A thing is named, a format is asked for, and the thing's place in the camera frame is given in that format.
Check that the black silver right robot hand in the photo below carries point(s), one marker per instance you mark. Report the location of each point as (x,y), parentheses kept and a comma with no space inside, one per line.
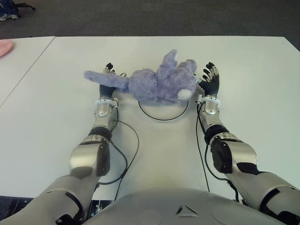
(211,86)

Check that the grey robot torso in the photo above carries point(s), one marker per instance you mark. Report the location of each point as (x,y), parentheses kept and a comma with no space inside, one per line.
(182,211)

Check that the purple plush bunny doll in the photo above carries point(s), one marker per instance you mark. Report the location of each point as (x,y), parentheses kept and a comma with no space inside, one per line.
(150,86)

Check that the blue trouser leg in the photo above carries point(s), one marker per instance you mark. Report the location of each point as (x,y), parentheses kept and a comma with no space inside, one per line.
(7,7)

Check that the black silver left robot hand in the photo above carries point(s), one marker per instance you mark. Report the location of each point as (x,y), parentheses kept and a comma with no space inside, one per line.
(106,92)

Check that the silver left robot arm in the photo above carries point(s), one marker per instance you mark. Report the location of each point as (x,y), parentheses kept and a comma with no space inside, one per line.
(103,112)

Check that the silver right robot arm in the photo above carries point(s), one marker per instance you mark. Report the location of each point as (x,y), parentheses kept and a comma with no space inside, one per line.
(212,109)

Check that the white sneaker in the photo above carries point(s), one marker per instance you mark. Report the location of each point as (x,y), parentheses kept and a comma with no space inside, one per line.
(9,17)

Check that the black office chair base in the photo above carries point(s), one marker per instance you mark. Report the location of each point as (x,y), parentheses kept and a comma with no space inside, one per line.
(24,6)

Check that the pink plate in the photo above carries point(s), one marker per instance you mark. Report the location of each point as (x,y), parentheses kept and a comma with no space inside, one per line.
(5,48)

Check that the white plate black rim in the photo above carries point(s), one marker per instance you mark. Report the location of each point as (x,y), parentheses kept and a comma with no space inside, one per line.
(162,111)

